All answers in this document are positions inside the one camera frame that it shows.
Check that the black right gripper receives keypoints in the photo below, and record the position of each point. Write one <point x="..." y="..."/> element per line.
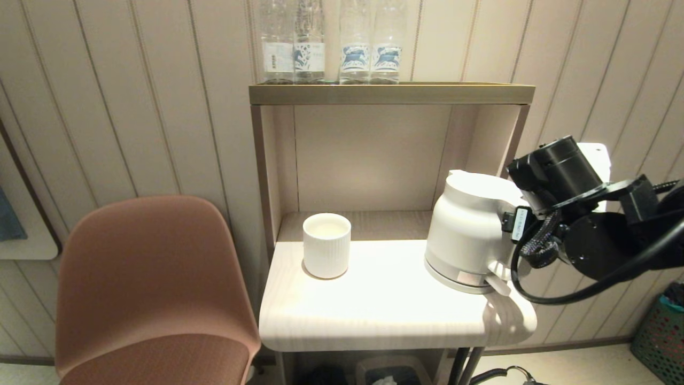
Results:
<point x="558" y="171"/>

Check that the clear bottle blue horse label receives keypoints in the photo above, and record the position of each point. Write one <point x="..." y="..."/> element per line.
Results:
<point x="387" y="59"/>
<point x="355" y="59"/>

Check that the white crumpled paper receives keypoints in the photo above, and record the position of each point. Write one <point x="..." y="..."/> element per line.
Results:
<point x="385" y="380"/>

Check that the white round kettle base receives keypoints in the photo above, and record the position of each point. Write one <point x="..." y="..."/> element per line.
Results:
<point x="454" y="286"/>

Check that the clear bottle white text label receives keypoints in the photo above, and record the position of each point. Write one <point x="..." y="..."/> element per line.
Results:
<point x="277" y="59"/>

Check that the pink shell chair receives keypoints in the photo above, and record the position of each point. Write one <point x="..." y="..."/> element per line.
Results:
<point x="149" y="278"/>

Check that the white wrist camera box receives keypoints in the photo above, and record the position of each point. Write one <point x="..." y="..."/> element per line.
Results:
<point x="598" y="160"/>

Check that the grey trash bin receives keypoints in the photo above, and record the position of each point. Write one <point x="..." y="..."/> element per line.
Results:
<point x="363" y="371"/>

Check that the blue cloth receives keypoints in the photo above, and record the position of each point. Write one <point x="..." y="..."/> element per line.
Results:
<point x="9" y="219"/>

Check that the beige shelf side table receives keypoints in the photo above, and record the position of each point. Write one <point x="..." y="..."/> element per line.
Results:
<point x="374" y="305"/>

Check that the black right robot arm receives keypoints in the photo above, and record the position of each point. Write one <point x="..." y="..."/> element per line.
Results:
<point x="604" y="246"/>

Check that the green mesh basket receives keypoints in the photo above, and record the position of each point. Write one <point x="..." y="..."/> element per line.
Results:
<point x="660" y="342"/>

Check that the clear bottle blue patterned label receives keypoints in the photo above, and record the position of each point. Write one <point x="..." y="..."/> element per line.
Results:
<point x="309" y="59"/>

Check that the white electric kettle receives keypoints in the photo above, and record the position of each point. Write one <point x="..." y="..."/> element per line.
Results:
<point x="465" y="224"/>

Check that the white ribbed ceramic cup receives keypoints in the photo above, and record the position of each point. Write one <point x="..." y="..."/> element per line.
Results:
<point x="326" y="251"/>

